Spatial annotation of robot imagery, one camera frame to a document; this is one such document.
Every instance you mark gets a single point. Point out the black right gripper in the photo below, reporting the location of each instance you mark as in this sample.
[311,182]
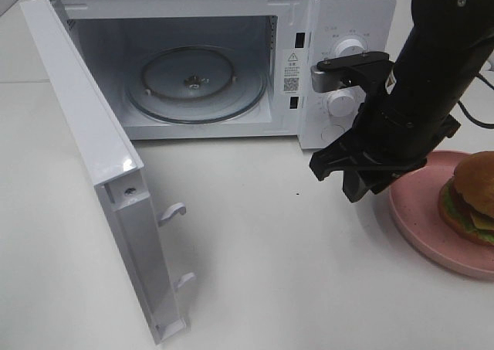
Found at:
[387,140]

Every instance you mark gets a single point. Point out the pink speckled plate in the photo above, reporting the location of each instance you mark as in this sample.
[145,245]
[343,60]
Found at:
[413,202]

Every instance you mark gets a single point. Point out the burger with cheese and lettuce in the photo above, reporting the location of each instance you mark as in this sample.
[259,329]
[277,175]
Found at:
[465,202]

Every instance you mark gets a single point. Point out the white microwave door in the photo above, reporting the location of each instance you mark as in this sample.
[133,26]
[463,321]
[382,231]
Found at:
[114,167]

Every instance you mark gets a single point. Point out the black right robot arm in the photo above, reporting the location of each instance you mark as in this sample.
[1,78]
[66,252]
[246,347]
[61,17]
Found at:
[444,52]

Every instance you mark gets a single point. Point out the upper white power knob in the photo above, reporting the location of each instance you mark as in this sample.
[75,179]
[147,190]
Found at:
[349,45]

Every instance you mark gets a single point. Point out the white microwave oven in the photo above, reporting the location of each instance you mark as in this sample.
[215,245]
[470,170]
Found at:
[288,36]

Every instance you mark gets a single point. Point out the glass microwave turntable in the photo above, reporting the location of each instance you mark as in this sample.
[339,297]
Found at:
[196,84]

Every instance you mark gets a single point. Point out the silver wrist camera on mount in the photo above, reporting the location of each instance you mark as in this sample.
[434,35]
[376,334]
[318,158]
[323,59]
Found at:
[367,70]

